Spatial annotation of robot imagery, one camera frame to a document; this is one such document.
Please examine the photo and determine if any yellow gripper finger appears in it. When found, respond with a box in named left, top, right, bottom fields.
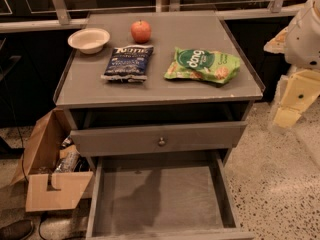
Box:
left=273, top=69, right=320, bottom=128

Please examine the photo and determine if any green rice chip bag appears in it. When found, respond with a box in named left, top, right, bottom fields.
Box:
left=164, top=47, right=240, bottom=85

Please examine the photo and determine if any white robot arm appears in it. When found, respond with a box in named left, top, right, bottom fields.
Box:
left=264, top=0, right=320, bottom=128

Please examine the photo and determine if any grey wooden drawer cabinet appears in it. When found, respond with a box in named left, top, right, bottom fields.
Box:
left=53, top=11, right=266, bottom=172

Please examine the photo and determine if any blue kettle chip bag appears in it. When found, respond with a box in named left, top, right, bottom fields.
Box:
left=101, top=45, right=154, bottom=82

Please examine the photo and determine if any open grey middle drawer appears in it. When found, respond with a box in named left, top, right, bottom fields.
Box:
left=86, top=151, right=254, bottom=240

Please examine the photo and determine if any grey top drawer with knob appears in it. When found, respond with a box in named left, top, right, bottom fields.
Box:
left=71, top=121, right=247, bottom=157

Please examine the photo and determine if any red apple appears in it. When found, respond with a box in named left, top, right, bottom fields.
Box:
left=130, top=20, right=151, bottom=44

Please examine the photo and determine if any white paper bowl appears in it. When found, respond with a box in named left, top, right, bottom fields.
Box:
left=68, top=28, right=110, bottom=54

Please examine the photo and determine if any plastic water bottle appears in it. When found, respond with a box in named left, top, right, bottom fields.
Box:
left=54, top=151, right=80, bottom=173

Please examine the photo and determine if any brown cardboard box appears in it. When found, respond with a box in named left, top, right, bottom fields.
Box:
left=11, top=109, right=94, bottom=212

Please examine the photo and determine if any dark shoe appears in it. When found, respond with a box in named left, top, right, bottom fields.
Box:
left=0, top=220, right=34, bottom=240

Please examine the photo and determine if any metal railing frame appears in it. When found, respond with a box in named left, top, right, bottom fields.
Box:
left=0, top=0, right=306, bottom=33

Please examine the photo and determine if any black cable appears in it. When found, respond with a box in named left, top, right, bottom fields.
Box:
left=6, top=83, right=29, bottom=182

